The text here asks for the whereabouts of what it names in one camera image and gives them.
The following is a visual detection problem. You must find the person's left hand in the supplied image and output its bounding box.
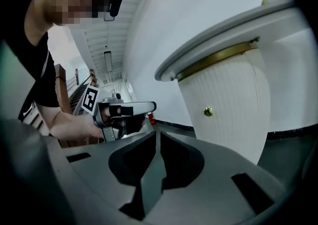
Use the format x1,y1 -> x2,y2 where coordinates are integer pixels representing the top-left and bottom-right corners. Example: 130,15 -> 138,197
100,106 -> 121,123

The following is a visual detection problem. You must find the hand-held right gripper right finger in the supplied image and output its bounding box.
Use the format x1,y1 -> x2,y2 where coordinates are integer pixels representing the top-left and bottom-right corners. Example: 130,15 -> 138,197
149,131 -> 296,225

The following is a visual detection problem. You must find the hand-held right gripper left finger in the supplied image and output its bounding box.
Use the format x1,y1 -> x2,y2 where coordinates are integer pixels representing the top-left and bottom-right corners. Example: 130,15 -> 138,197
46,131 -> 157,225

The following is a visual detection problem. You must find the person's torso black shirt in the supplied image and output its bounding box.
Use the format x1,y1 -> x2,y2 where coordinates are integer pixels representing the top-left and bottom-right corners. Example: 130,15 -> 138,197
4,30 -> 62,120

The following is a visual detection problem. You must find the short ceiling light panel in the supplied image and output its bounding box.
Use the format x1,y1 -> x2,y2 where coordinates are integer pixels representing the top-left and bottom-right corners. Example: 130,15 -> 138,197
103,50 -> 113,73

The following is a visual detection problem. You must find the white cabinet door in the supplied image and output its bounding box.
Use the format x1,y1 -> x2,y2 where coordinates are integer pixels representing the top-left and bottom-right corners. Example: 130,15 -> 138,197
178,52 -> 260,145

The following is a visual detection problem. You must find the person's left forearm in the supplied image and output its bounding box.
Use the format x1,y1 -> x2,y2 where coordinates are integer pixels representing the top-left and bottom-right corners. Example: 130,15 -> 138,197
48,104 -> 104,142

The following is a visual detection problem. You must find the wooden staircase railing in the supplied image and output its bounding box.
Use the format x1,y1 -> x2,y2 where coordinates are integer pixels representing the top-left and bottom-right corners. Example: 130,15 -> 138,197
54,64 -> 100,145

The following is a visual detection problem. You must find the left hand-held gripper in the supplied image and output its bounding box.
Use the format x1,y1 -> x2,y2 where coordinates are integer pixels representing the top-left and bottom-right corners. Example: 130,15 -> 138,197
81,85 -> 157,143

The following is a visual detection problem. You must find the white wooden cabinet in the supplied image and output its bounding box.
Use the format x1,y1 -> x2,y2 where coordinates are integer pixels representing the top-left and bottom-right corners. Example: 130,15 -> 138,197
154,0 -> 314,166

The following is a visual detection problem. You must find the black head-worn camera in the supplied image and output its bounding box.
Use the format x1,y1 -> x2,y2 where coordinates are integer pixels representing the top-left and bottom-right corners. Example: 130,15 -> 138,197
109,0 -> 124,18

